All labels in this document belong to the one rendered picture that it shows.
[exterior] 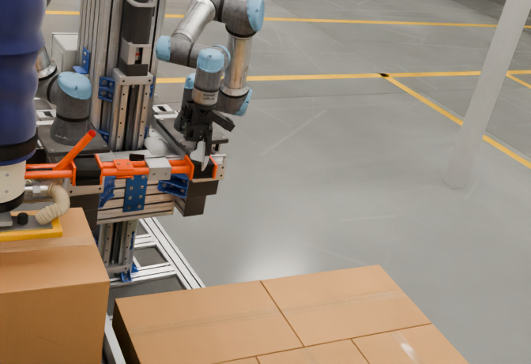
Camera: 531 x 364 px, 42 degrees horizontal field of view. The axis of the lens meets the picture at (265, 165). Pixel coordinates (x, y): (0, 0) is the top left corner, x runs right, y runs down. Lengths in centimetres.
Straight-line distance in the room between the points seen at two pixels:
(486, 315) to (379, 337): 146
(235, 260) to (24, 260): 194
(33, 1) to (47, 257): 78
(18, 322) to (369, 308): 141
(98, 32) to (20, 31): 94
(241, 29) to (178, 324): 107
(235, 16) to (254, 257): 186
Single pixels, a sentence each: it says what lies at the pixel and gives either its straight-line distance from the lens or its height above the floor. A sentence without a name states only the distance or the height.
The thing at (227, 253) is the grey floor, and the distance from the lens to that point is 394.
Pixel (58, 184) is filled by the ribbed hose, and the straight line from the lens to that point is 207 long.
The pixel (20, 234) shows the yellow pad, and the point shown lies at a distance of 197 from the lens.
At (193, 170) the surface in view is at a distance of 212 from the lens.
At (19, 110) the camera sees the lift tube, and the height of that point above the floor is 144.
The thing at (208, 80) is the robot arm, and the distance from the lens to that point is 200.
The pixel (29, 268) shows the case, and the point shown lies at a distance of 211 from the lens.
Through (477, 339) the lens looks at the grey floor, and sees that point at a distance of 392.
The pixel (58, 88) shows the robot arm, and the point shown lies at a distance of 254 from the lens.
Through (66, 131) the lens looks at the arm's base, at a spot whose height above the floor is 109.
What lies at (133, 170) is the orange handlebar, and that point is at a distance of 206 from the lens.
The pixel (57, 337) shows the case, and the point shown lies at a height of 76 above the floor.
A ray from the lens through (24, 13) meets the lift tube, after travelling 174.
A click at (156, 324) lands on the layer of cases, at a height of 54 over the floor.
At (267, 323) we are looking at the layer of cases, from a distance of 266.
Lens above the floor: 222
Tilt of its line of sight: 27 degrees down
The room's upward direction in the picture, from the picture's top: 12 degrees clockwise
